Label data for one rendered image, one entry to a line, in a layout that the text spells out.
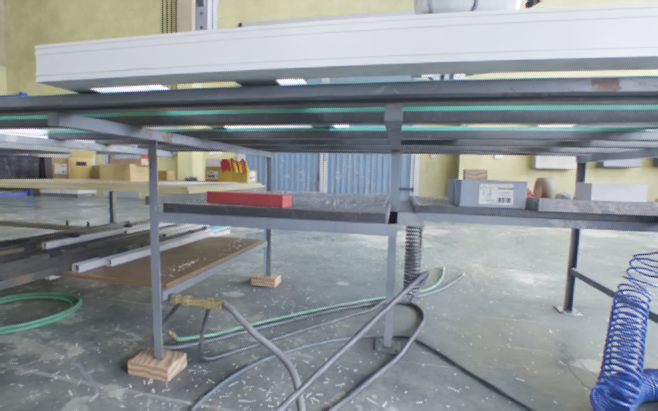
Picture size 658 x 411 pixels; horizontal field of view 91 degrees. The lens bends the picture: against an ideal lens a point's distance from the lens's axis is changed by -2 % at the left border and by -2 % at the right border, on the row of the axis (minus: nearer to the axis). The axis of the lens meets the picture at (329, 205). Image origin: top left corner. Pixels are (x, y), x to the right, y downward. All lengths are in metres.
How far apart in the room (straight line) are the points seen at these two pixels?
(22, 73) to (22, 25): 1.26
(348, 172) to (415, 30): 6.61
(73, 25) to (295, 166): 6.98
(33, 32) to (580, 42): 12.35
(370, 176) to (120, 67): 6.54
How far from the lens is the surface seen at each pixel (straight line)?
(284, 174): 7.49
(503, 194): 1.36
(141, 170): 2.08
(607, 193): 1.47
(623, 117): 0.97
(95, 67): 0.79
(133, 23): 10.25
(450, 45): 0.57
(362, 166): 7.10
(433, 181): 7.16
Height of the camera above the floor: 0.69
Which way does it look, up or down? 5 degrees down
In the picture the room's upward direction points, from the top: 1 degrees clockwise
